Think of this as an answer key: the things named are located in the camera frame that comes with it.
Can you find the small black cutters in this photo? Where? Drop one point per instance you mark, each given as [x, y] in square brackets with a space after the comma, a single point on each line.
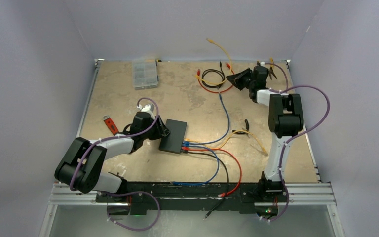
[243, 130]

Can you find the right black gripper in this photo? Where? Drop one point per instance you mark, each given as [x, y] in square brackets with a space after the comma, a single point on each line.
[236, 79]

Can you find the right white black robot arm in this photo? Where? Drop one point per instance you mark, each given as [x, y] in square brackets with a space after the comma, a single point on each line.
[285, 121]

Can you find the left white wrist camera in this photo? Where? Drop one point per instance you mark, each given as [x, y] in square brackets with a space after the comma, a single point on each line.
[148, 108]

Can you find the yellow handled pliers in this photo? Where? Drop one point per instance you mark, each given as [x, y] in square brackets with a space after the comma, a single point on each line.
[272, 70]

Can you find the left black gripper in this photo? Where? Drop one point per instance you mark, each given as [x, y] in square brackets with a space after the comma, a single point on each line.
[161, 131]

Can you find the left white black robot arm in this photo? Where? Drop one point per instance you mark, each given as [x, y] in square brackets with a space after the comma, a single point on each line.
[81, 165]

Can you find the black network switch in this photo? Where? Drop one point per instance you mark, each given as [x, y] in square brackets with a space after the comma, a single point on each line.
[172, 143]

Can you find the clear plastic organizer box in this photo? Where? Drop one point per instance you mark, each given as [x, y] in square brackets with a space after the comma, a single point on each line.
[145, 74]

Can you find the aluminium frame rail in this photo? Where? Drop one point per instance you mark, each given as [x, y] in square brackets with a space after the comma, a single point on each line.
[297, 194]

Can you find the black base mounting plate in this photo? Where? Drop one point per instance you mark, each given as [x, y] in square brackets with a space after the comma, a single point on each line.
[144, 196]

